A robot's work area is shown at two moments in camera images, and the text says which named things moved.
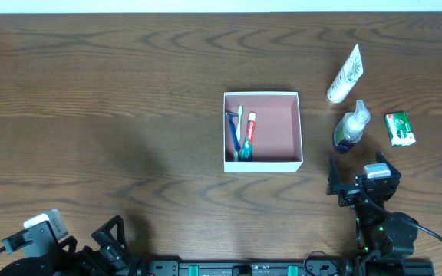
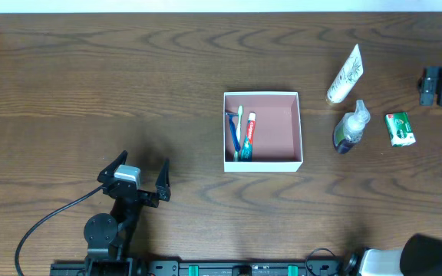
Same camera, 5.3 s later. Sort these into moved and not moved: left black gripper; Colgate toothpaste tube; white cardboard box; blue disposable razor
Moved: left black gripper
Not moved: Colgate toothpaste tube; white cardboard box; blue disposable razor
